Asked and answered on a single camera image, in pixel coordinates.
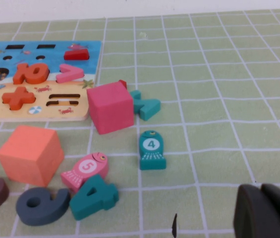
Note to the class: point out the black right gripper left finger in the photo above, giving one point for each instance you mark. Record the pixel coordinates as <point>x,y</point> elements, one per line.
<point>253,215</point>

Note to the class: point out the teal sign piece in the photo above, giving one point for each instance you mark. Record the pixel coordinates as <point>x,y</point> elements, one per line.
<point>148,107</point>

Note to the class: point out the teal number four piece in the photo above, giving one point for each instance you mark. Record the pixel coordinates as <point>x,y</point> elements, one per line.
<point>95,203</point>

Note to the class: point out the colourful wooden puzzle board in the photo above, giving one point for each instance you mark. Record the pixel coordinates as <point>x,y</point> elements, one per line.
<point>93,62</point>

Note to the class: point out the pink greater-than sign piece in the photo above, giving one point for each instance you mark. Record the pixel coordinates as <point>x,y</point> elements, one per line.
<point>68,75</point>

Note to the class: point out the orange plus sign piece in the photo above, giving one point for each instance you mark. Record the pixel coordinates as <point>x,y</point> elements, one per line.
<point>18,98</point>

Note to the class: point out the orange number ten piece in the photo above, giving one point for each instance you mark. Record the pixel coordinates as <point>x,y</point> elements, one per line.
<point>32,74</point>

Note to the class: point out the teal fish numbered four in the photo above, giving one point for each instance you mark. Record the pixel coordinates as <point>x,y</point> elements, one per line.
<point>152,158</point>

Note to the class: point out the green checkered tablecloth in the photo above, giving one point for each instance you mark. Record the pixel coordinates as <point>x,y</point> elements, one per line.
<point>216,99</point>

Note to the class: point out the pink fish numbered five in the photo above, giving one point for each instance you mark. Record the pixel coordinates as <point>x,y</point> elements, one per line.
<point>80,176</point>

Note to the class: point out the magenta wooden cube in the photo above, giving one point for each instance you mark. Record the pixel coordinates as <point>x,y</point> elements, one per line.
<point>111,109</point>

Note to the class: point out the orange wooden cube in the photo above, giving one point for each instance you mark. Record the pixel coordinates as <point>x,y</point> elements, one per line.
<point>28,153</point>

